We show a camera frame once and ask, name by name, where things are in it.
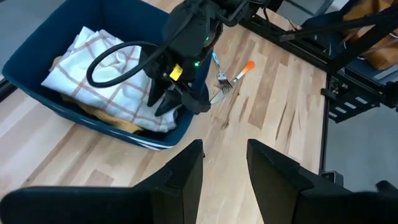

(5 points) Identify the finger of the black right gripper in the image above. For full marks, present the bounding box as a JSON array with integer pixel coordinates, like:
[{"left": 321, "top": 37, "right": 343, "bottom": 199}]
[
  {"left": 147, "top": 77, "right": 166, "bottom": 108},
  {"left": 154, "top": 90, "right": 183, "bottom": 118}
]

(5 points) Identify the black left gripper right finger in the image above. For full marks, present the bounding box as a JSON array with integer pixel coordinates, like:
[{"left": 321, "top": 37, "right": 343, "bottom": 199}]
[{"left": 246, "top": 139, "right": 398, "bottom": 224}]

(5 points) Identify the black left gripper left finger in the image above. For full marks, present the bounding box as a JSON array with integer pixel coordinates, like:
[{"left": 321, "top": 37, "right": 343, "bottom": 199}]
[{"left": 0, "top": 139, "right": 205, "bottom": 224}]

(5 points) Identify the white towel with brown checks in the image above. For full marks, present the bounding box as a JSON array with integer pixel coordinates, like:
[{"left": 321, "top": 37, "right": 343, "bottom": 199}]
[{"left": 41, "top": 26, "right": 182, "bottom": 134}]

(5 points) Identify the mustard yellow towel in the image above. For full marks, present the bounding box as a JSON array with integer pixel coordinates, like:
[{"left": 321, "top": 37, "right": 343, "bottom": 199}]
[{"left": 49, "top": 55, "right": 144, "bottom": 134}]

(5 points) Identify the navy fabric storage bin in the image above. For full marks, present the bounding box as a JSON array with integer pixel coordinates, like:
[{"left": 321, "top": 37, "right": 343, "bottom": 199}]
[{"left": 1, "top": 0, "right": 215, "bottom": 151}]

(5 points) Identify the grey table-level camera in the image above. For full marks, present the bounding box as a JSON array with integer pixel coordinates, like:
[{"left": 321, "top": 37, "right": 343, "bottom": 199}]
[{"left": 319, "top": 170, "right": 345, "bottom": 187}]

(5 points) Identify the fork with teal patterned handle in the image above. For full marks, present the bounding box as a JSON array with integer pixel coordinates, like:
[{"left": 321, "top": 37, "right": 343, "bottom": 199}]
[{"left": 211, "top": 50, "right": 234, "bottom": 94}]

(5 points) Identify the knife with orange handle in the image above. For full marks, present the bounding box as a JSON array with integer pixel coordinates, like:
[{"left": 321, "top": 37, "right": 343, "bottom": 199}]
[{"left": 208, "top": 60, "right": 257, "bottom": 105}]

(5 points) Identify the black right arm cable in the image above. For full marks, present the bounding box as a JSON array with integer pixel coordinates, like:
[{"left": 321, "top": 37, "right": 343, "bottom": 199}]
[{"left": 86, "top": 40, "right": 162, "bottom": 89}]

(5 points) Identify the black slotted bracket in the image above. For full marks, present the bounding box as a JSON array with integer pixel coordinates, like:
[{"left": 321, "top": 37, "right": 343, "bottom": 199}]
[{"left": 320, "top": 76, "right": 398, "bottom": 124}]

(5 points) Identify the black teleoperation stand frame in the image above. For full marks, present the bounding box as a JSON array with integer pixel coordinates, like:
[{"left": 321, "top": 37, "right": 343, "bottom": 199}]
[{"left": 278, "top": 2, "right": 398, "bottom": 74}]

